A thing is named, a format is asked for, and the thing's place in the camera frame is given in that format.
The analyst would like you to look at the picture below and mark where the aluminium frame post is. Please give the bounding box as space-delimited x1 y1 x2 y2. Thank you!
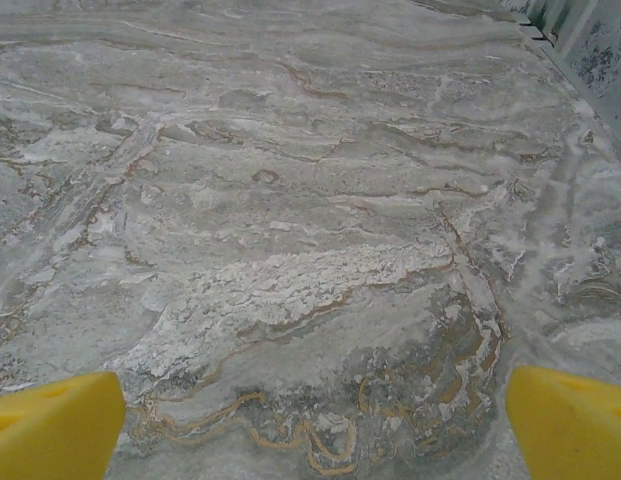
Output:
532 0 599 61

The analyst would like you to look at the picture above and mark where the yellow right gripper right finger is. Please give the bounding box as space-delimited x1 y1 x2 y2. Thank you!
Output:
505 365 621 480

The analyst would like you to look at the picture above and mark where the aluminium table side rail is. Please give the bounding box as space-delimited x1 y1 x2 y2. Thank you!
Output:
497 0 621 169

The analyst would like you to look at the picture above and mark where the floral fabric backdrop panel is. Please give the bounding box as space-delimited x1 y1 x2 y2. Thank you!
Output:
519 0 621 124

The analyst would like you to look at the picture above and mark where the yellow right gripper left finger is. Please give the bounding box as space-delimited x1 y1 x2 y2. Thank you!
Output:
0 370 127 480

